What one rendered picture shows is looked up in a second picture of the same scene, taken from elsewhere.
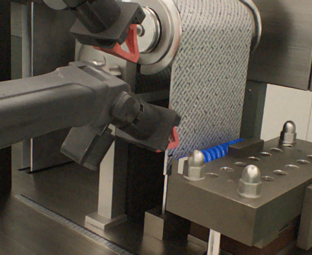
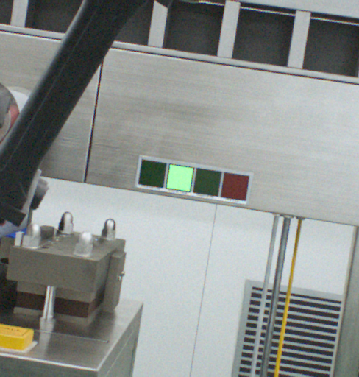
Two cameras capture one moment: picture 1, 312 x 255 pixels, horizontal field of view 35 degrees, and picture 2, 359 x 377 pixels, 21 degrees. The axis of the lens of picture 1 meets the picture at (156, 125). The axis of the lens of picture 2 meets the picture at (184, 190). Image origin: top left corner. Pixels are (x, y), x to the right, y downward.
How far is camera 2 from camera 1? 1.11 m
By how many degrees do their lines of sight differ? 38
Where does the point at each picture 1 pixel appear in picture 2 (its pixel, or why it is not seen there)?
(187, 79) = not seen: hidden behind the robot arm
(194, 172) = (34, 241)
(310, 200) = (115, 266)
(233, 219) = (77, 273)
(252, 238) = (94, 286)
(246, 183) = (84, 244)
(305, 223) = (110, 288)
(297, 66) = (73, 160)
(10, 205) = not seen: outside the picture
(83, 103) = not seen: hidden behind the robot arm
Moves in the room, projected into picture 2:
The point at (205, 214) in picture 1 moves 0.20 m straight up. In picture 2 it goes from (50, 275) to (66, 165)
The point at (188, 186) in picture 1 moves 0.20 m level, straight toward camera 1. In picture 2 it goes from (33, 252) to (80, 275)
